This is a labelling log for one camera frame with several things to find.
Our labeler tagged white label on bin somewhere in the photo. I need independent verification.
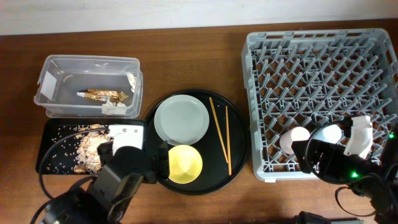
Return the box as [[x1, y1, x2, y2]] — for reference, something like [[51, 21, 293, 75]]
[[40, 72, 57, 100]]

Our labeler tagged gold foil wrapper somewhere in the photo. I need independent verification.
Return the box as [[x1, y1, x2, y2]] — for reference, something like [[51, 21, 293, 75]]
[[76, 89, 129, 103]]

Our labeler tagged pink plastic cup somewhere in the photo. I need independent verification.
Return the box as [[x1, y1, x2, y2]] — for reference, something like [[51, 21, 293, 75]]
[[279, 127, 310, 154]]

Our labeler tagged yellow bowl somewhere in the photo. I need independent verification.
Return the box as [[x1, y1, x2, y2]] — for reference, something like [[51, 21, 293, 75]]
[[169, 145, 203, 184]]

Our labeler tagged wooden chopstick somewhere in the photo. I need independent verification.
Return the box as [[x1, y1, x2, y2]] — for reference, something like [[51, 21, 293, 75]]
[[225, 106, 232, 176], [209, 97, 228, 164]]

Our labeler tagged round black tray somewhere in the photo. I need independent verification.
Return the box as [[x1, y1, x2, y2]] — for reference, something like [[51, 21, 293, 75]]
[[144, 90, 250, 195]]

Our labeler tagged crumpled white tissue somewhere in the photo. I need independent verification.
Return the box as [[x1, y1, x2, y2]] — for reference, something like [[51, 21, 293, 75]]
[[101, 101, 127, 115]]

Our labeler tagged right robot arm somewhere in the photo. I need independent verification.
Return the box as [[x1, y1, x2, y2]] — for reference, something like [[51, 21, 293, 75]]
[[292, 126, 397, 223]]

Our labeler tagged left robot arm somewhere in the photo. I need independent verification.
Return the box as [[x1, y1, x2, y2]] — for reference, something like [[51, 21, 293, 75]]
[[30, 141, 169, 223]]

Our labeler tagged black rectangular tray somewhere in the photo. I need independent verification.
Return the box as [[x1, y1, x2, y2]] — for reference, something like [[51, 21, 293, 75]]
[[36, 118, 144, 175]]

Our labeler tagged grey-green plate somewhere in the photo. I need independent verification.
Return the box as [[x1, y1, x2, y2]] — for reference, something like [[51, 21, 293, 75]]
[[154, 95, 210, 146]]

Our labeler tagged pile of food scraps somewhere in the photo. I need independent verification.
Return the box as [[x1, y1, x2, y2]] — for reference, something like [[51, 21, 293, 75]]
[[73, 130, 113, 174]]

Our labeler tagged clear plastic bin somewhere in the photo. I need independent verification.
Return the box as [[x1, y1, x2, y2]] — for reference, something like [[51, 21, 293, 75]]
[[34, 55, 144, 118]]

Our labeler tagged blue plastic cup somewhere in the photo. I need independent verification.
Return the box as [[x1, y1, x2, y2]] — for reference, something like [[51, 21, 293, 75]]
[[314, 124, 342, 144]]

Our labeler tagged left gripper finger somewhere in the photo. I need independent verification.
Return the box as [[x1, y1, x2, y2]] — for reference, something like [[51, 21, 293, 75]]
[[97, 141, 113, 167], [157, 141, 170, 179]]

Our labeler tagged grey dishwasher rack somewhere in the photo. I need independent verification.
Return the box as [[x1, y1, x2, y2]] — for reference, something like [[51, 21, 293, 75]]
[[241, 28, 397, 182]]

